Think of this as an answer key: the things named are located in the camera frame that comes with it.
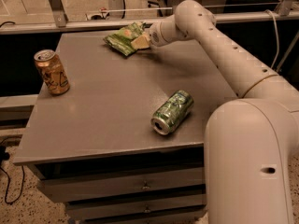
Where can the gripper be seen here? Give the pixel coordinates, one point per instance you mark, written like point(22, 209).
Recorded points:
point(155, 34)

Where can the orange soda can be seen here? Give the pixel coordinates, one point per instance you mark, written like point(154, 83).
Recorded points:
point(52, 71)

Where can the green jalapeno chip bag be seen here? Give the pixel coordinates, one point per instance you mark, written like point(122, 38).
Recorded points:
point(120, 40)

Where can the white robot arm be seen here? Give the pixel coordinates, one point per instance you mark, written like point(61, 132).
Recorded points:
point(248, 141)

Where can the top grey drawer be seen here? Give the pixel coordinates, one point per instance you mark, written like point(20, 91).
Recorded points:
point(95, 186)

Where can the bottom grey drawer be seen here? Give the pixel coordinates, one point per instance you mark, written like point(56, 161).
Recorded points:
point(154, 217)

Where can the grey drawer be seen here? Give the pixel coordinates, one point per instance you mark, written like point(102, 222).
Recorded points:
point(143, 203)
point(154, 217)
point(95, 186)

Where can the middle grey drawer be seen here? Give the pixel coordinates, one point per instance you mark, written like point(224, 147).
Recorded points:
point(143, 203)

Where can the grey drawer cabinet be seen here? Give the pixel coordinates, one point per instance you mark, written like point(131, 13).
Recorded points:
point(101, 126)

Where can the green soda can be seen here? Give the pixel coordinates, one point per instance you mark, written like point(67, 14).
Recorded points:
point(169, 115)

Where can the metal frame rail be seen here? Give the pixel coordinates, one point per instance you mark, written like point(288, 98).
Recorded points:
point(82, 26)

